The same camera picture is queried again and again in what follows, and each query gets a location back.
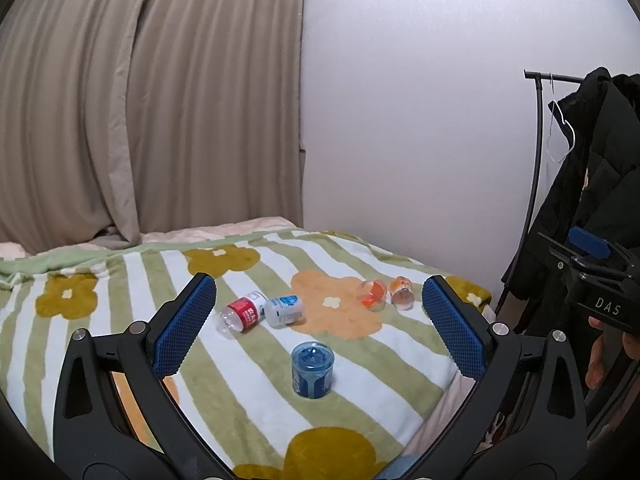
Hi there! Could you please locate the orange white small cup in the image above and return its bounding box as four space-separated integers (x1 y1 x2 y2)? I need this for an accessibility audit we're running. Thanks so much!
390 275 414 309

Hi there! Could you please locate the pink bed sheet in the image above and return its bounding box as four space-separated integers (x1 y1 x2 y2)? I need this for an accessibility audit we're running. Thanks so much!
0 216 493 466

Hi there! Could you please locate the black clothes rack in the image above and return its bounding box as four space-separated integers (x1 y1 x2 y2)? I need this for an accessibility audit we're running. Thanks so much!
492 69 588 321

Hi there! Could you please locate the red label plastic bottle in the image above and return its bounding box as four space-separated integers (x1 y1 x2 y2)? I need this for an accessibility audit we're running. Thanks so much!
216 291 267 336

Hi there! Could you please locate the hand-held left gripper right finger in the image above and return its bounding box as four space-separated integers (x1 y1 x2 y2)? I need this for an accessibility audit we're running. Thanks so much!
421 275 588 480

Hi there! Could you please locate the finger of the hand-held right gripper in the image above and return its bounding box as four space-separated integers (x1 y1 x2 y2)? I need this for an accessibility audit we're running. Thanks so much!
569 226 640 281
537 232 593 282

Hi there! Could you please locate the blue plastic cup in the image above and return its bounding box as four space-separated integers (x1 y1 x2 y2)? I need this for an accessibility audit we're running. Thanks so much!
291 341 334 400

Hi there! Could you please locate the white wire hanger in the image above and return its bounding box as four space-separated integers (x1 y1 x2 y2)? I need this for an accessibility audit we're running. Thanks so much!
545 74 576 163

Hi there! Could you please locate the orange clear capsule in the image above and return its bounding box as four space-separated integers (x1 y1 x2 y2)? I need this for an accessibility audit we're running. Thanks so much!
357 279 390 312

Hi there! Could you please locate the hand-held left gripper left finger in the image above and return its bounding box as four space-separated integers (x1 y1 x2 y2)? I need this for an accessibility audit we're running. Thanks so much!
51 272 239 480

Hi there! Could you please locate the person's right hand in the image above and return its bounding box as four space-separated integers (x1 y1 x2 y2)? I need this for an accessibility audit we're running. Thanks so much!
585 316 640 391

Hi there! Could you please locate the blue cloth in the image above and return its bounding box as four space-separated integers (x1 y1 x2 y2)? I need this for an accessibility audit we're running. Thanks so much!
372 454 422 480

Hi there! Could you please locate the black puffer jacket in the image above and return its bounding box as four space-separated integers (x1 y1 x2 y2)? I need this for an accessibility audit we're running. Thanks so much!
501 66 640 333

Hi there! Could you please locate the beige curtain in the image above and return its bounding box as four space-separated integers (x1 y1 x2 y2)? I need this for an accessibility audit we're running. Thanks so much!
0 0 307 256

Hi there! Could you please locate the white blue label bottle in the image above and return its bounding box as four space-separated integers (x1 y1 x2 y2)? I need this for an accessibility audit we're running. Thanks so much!
263 295 306 329

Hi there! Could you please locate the striped floral blanket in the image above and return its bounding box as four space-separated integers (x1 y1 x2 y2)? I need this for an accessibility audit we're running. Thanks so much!
0 229 493 480

